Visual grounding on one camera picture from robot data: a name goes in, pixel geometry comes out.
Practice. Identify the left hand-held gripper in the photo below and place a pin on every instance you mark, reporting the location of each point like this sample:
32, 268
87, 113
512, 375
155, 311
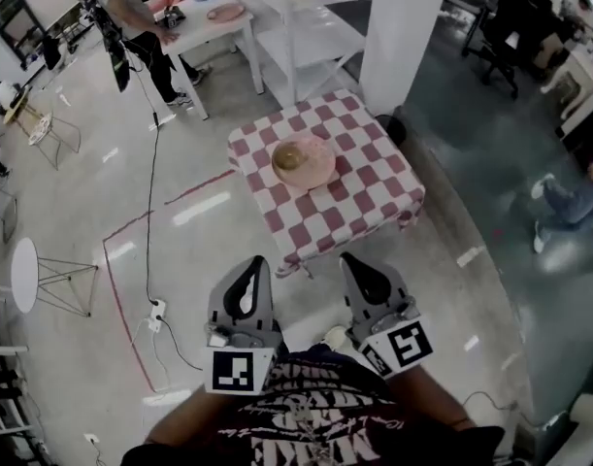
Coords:
233, 372

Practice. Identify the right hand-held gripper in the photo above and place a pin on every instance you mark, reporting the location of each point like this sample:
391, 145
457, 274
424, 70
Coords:
407, 345

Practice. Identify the pink plate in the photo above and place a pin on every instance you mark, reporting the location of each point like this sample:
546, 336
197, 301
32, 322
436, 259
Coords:
315, 173

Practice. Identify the small brown bowl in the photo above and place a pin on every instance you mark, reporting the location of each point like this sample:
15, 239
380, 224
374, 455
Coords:
288, 158

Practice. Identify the person's left forearm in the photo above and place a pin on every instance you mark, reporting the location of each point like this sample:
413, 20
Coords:
194, 420

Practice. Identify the person's right forearm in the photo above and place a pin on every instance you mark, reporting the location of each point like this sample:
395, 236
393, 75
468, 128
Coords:
432, 396

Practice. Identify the person's right white shoe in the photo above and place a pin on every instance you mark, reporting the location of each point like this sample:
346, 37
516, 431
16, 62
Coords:
336, 336

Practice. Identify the white power strip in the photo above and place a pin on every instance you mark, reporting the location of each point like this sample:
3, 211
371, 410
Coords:
156, 314

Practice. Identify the checkered cloth table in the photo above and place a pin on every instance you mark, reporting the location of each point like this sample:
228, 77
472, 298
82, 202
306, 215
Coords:
354, 202

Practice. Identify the person's dark printed shirt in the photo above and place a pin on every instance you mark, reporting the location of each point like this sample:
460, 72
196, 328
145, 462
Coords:
315, 415

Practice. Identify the black round bin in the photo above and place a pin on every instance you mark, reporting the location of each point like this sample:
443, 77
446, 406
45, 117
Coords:
390, 131

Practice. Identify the white floor socket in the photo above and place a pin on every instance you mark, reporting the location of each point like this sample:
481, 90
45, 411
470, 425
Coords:
92, 439

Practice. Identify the white round side table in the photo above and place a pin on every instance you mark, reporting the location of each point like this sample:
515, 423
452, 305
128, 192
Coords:
24, 275

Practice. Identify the white metal shelf rack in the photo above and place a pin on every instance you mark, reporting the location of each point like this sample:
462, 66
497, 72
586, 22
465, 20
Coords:
315, 42

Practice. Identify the white stool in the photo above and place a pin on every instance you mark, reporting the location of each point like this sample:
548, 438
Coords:
43, 131

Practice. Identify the white pillar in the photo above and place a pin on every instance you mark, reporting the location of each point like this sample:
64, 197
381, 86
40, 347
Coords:
403, 32

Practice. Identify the black office chair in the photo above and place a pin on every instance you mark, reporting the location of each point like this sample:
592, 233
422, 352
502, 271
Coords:
495, 37

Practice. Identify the pale pink dish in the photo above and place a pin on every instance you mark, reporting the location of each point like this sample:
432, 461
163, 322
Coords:
225, 12

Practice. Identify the small wooden table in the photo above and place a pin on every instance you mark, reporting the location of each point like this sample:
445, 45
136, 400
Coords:
19, 107

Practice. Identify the black handheld device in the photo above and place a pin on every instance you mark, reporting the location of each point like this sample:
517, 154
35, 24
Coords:
172, 17

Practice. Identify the white frame rack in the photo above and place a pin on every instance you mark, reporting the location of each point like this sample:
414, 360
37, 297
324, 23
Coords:
5, 352

